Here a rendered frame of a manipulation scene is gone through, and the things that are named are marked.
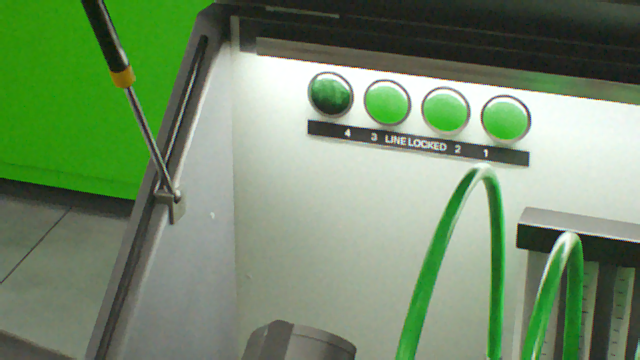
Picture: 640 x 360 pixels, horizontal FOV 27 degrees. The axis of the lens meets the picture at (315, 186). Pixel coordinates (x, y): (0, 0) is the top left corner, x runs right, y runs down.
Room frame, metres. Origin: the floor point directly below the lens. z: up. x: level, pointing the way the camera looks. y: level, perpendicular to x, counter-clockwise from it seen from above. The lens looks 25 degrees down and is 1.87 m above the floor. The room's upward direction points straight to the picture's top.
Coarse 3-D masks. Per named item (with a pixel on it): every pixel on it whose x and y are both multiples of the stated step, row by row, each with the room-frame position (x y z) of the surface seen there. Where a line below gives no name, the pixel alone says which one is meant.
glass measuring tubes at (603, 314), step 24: (528, 216) 1.17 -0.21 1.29; (552, 216) 1.17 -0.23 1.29; (576, 216) 1.17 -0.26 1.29; (528, 240) 1.15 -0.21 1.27; (552, 240) 1.15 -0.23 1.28; (600, 240) 1.13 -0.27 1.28; (624, 240) 1.12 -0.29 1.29; (528, 264) 1.16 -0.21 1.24; (600, 264) 1.14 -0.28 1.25; (624, 264) 1.12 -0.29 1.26; (528, 288) 1.16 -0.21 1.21; (600, 288) 1.14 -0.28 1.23; (624, 288) 1.15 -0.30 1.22; (528, 312) 1.16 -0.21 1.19; (552, 312) 1.17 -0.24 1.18; (600, 312) 1.13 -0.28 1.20; (624, 312) 1.15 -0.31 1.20; (552, 336) 1.17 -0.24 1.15; (600, 336) 1.13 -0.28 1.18; (624, 336) 1.15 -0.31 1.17
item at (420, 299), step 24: (480, 168) 1.00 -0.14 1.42; (456, 192) 0.95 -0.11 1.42; (456, 216) 0.92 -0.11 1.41; (432, 240) 0.90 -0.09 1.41; (504, 240) 1.10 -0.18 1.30; (432, 264) 0.87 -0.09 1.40; (504, 264) 1.11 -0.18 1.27; (432, 288) 0.86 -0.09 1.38; (408, 312) 0.84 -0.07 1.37; (408, 336) 0.83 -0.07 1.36
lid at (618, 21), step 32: (256, 0) 1.30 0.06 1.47; (288, 0) 1.28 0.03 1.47; (320, 0) 1.25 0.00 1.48; (352, 0) 1.22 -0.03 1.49; (384, 0) 1.20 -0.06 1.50; (416, 0) 1.17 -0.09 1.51; (448, 0) 1.15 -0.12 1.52; (480, 0) 1.12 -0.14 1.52; (512, 0) 1.10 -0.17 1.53; (544, 0) 1.08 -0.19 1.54; (576, 0) 1.06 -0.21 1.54; (608, 0) 1.04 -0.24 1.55; (512, 32) 1.22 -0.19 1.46; (544, 32) 1.20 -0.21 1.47; (576, 32) 1.17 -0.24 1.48; (608, 32) 1.15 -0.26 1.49
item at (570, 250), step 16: (560, 240) 0.95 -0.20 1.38; (576, 240) 0.97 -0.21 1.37; (560, 256) 0.93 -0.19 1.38; (576, 256) 1.01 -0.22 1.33; (544, 272) 0.91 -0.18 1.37; (560, 272) 0.91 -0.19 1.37; (576, 272) 1.02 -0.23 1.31; (544, 288) 0.89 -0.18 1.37; (576, 288) 1.03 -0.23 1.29; (544, 304) 0.88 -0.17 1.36; (576, 304) 1.04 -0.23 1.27; (544, 320) 0.87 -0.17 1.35; (576, 320) 1.04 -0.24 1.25; (528, 336) 0.86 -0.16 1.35; (544, 336) 0.86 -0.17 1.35; (576, 336) 1.05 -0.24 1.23; (528, 352) 0.84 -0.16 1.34; (576, 352) 1.05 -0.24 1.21
